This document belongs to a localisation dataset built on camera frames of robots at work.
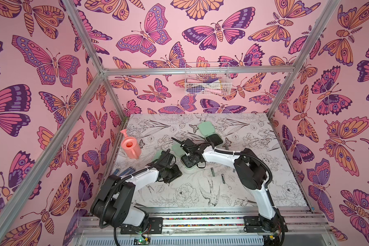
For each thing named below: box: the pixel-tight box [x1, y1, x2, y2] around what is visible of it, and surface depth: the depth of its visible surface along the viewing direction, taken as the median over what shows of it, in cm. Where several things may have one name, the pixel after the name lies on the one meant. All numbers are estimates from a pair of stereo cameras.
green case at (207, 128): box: [197, 120, 223, 147], surface depth 112 cm
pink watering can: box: [120, 128, 142, 160], surface depth 93 cm
